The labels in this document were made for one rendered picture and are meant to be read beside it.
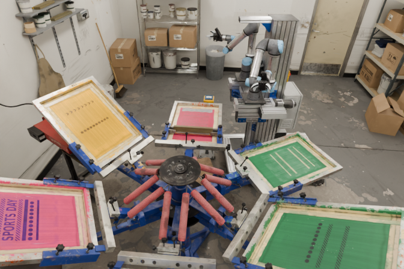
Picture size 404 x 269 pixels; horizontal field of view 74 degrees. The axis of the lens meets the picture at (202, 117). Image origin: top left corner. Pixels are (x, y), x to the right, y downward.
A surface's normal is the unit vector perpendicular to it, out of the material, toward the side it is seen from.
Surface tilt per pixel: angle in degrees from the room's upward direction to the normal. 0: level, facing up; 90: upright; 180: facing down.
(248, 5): 90
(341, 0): 90
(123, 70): 89
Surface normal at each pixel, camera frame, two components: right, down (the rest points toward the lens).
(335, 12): -0.08, 0.57
